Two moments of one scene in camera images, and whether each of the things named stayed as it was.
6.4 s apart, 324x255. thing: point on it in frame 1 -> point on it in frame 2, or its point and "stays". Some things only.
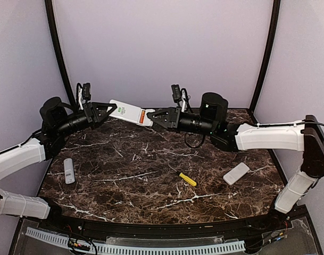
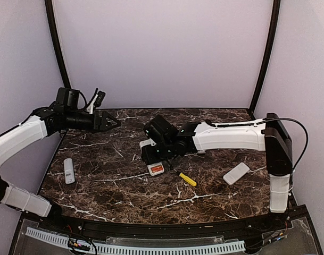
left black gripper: x=98 y=118 -> x=102 y=121
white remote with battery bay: x=132 y=113 -> x=155 y=169
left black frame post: x=57 y=51 stays
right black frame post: x=276 y=10 stays
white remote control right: x=232 y=176 stays
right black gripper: x=169 y=122 -> x=149 y=157
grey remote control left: x=69 y=173 stays
